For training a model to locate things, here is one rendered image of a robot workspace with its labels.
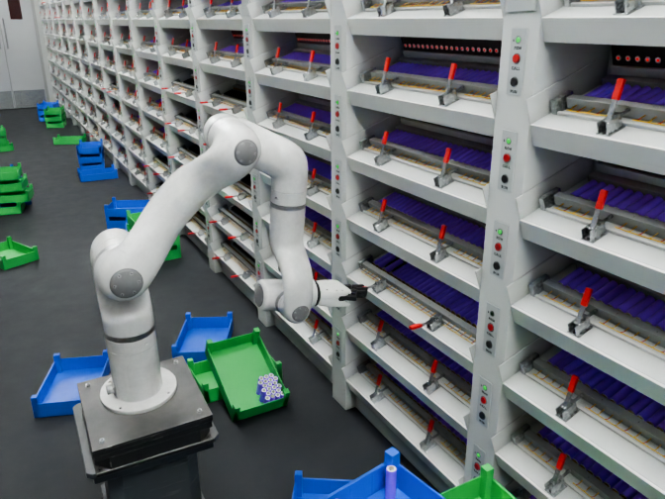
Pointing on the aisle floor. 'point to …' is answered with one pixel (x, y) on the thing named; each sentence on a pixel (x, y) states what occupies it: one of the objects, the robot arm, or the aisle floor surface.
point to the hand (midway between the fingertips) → (358, 290)
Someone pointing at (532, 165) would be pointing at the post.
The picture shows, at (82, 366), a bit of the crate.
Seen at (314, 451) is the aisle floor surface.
